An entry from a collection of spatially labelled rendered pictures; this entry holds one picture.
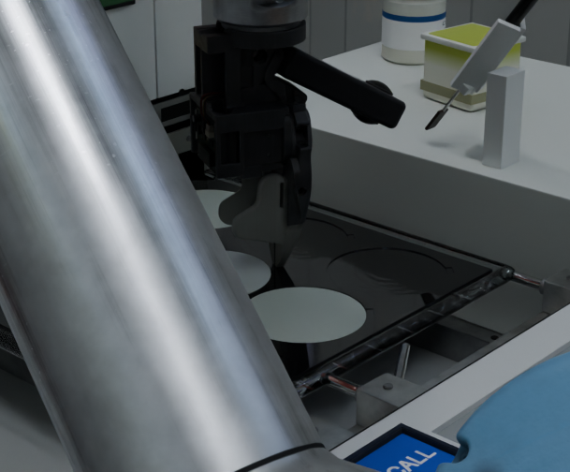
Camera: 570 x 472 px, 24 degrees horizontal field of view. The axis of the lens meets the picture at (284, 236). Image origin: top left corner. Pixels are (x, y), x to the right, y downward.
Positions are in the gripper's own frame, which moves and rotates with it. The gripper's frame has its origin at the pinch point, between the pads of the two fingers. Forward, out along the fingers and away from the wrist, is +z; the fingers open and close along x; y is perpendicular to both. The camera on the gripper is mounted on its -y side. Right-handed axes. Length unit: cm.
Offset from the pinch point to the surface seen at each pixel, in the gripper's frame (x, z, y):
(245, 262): -1.2, 1.2, 3.3
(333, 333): 13.6, 1.3, 1.2
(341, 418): 13.0, 9.3, 0.2
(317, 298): 7.3, 1.3, 0.0
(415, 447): 40.0, -5.1, 7.2
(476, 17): -226, 44, -141
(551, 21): -171, 31, -131
